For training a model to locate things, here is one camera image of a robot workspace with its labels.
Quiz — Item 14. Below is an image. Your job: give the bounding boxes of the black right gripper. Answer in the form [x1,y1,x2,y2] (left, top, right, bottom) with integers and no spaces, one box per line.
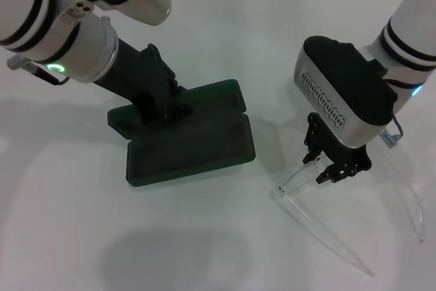
[302,112,373,185]

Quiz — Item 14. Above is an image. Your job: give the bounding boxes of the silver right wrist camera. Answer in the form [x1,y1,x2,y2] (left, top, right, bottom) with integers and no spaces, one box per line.
[293,35,399,149]

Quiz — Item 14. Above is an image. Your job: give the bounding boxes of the left arm gripper cable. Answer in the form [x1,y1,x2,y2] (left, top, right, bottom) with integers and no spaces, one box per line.
[6,54,71,86]

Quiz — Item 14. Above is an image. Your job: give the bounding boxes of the arm gripper cable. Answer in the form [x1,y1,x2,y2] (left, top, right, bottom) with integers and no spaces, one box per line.
[6,54,71,86]
[381,115,405,149]

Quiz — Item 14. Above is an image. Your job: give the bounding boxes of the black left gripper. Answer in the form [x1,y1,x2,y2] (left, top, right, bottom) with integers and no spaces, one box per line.
[92,37,196,129]

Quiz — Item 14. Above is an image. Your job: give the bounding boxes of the green glasses case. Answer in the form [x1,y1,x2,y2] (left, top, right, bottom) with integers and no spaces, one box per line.
[107,78,256,188]

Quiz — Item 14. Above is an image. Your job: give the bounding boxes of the clear plastic glasses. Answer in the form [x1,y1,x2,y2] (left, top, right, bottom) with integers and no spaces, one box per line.
[271,154,425,277]

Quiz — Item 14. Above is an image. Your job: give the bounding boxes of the right arm gripper cable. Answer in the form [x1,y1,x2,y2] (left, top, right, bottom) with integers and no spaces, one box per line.
[381,115,405,149]

